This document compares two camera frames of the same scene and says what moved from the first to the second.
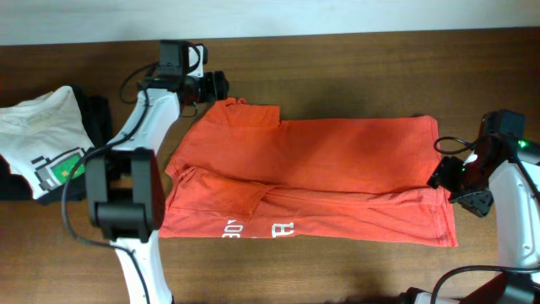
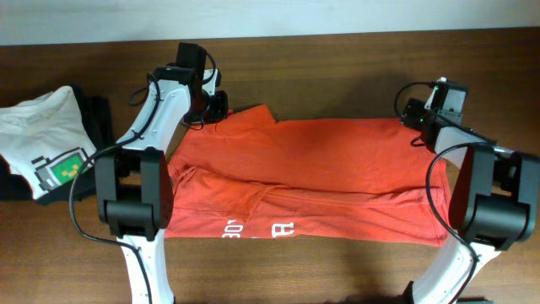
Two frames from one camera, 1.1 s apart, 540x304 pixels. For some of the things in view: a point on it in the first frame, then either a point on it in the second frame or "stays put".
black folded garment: x=98 y=116 stays put
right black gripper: x=452 y=181 to x=410 y=112
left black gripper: x=215 y=85 to x=217 y=104
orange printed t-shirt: x=235 y=170 stays put
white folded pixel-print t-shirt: x=42 y=138 stays put
